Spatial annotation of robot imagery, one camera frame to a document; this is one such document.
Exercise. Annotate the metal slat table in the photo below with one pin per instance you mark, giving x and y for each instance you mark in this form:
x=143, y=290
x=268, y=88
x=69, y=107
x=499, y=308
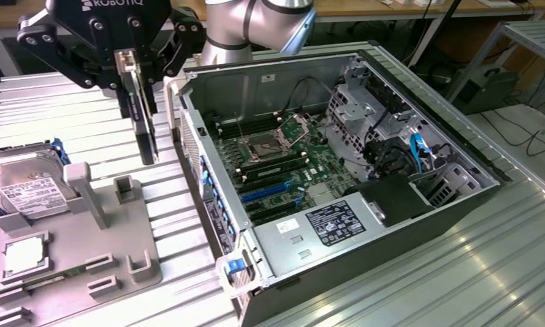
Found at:
x=536, y=37

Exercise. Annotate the RAM stick with white label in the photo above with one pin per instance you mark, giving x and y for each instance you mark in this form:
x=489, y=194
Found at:
x=263, y=173

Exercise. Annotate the metal socket cover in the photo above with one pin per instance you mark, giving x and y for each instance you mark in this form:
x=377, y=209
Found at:
x=295, y=129

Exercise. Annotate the silver CPU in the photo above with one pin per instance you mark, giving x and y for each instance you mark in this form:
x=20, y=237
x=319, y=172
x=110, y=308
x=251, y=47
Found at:
x=22, y=255

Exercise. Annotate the grey power supply unit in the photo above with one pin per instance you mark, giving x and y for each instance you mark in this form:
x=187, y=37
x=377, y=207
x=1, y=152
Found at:
x=291, y=252

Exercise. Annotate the black expansion slot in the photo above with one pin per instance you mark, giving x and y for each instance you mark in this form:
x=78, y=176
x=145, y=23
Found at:
x=272, y=206

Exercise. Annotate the grey parts rack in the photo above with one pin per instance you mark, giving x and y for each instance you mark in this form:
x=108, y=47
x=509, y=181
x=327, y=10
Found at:
x=72, y=245

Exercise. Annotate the thin locking lever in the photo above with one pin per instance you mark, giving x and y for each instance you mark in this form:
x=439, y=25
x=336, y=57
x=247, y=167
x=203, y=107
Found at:
x=241, y=127

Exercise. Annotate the green motherboard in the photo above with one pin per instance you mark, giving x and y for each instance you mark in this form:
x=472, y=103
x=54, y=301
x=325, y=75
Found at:
x=320, y=160

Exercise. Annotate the black graphics card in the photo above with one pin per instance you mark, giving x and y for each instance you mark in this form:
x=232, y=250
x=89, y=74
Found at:
x=138, y=112

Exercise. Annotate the CPU socket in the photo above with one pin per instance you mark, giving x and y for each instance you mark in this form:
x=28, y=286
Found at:
x=261, y=146

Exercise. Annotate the silver hard disk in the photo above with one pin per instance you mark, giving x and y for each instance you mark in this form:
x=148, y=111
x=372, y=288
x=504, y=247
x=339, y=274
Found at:
x=26, y=194

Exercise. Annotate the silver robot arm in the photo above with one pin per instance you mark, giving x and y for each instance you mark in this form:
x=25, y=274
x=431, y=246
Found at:
x=229, y=24

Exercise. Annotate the silver disk bay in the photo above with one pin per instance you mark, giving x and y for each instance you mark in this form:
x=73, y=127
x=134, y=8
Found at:
x=449, y=184

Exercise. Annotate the black open PC case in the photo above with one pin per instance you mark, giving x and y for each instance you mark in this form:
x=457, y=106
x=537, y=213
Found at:
x=345, y=289

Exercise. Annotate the wooden desk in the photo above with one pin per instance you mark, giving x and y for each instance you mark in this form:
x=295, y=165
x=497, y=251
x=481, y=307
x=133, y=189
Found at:
x=481, y=9

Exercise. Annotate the black plastic shroud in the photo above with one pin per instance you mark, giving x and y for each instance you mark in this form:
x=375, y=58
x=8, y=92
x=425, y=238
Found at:
x=391, y=201

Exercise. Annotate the blue case latch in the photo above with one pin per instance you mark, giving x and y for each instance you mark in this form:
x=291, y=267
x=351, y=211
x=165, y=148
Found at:
x=235, y=266

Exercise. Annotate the blue expansion slot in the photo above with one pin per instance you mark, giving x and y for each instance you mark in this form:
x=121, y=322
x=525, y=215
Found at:
x=265, y=191

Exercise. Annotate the green bare RAM stick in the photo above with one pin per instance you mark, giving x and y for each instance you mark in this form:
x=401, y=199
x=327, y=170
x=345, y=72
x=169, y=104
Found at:
x=74, y=271

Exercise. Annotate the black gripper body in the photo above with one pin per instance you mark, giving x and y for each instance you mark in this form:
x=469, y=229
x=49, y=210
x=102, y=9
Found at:
x=113, y=24

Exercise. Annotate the silver drive cage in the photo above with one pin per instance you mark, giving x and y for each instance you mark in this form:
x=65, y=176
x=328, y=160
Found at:
x=349, y=112

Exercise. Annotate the black floor device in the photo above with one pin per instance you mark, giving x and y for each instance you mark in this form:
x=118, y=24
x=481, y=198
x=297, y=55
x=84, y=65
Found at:
x=485, y=88

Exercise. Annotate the silver chipset heatsink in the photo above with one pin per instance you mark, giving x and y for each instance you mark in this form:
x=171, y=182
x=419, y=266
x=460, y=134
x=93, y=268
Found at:
x=320, y=194

